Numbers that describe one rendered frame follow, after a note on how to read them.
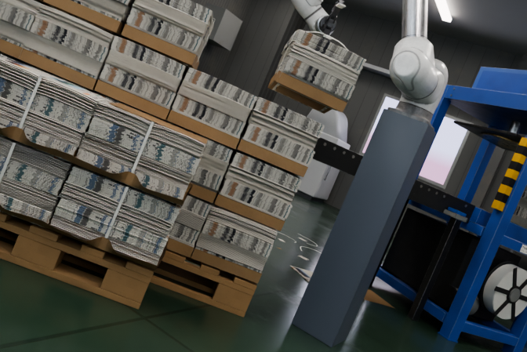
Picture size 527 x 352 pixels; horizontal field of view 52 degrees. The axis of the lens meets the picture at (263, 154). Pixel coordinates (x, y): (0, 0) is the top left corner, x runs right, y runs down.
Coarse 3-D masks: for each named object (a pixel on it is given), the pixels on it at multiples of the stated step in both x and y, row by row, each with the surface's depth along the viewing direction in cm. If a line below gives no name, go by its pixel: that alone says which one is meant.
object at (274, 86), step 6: (288, 42) 236; (282, 54) 244; (282, 60) 232; (276, 72) 237; (276, 84) 230; (276, 90) 238; (282, 90) 234; (288, 90) 230; (288, 96) 241; (294, 96) 236; (300, 96) 232; (300, 102) 240; (306, 102) 237; (312, 102) 233; (318, 108) 238; (324, 108) 235; (330, 108) 232
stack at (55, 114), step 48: (0, 96) 171; (48, 96) 172; (96, 96) 184; (0, 144) 172; (48, 144) 173; (96, 144) 175; (144, 144) 175; (192, 144) 177; (0, 192) 174; (48, 192) 175; (96, 192) 176; (144, 192) 180; (48, 240) 175; (144, 240) 178; (96, 288) 178; (144, 288) 179
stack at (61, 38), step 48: (48, 48) 199; (96, 48) 200; (144, 48) 202; (144, 96) 204; (192, 96) 205; (240, 96) 207; (288, 144) 210; (240, 192) 210; (288, 192) 212; (192, 240) 210; (240, 240) 211; (240, 288) 212
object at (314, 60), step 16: (304, 32) 206; (304, 48) 206; (320, 48) 207; (336, 48) 207; (288, 64) 207; (304, 64) 208; (320, 64) 208; (336, 64) 208; (352, 64) 209; (304, 80) 209; (320, 80) 209; (336, 80) 209; (352, 80) 210; (336, 96) 211
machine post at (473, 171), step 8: (496, 128) 418; (480, 144) 425; (488, 144) 418; (480, 152) 422; (488, 152) 419; (480, 160) 420; (488, 160) 421; (472, 168) 424; (480, 168) 420; (472, 176) 421; (480, 176) 421; (464, 184) 425; (472, 184) 420; (464, 192) 422; (472, 192) 422; (464, 200) 420
